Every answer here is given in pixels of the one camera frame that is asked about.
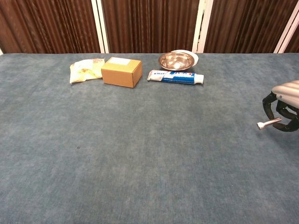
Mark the pale yellow plastic packet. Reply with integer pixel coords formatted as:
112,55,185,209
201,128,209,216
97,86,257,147
69,58,106,84

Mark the brown ribbed partition panel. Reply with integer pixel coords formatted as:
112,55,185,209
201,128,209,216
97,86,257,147
0,0,101,54
284,22,299,54
204,0,299,54
101,0,200,54

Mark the brown cardboard box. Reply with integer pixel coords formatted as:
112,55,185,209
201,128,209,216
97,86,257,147
100,56,143,89

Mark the blue white toothpaste tube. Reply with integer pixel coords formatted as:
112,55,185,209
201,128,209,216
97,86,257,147
147,69,205,85

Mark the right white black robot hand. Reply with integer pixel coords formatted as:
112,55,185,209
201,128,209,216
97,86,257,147
262,80,299,133

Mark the metal screw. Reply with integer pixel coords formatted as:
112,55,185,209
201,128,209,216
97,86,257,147
256,117,283,131

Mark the white tape roll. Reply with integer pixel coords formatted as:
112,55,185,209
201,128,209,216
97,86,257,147
170,49,199,67

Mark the blue felt table mat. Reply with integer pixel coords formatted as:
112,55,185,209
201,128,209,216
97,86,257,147
0,53,299,224

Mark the shiny metal bowl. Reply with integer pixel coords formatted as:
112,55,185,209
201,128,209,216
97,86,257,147
158,52,196,71

